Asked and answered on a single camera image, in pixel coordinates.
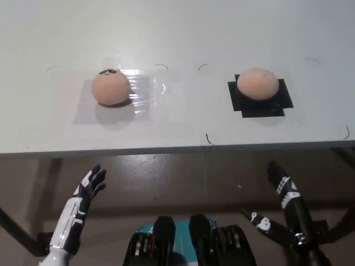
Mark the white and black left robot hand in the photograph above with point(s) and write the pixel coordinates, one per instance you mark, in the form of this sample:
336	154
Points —
72	219

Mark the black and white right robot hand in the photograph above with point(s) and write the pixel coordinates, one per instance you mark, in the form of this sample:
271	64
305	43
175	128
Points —
294	210

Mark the peach dumpling toy smiling face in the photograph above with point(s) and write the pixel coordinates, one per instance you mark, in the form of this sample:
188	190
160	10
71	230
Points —
258	83

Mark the peach dumpling toy sunglasses face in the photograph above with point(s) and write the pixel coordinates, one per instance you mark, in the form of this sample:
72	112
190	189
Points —
110	86

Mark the black and teal robot torso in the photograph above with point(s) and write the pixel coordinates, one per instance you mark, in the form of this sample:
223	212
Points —
188	243

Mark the black table frame strut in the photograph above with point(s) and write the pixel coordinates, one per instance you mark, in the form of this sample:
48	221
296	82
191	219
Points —
19	230
339	221

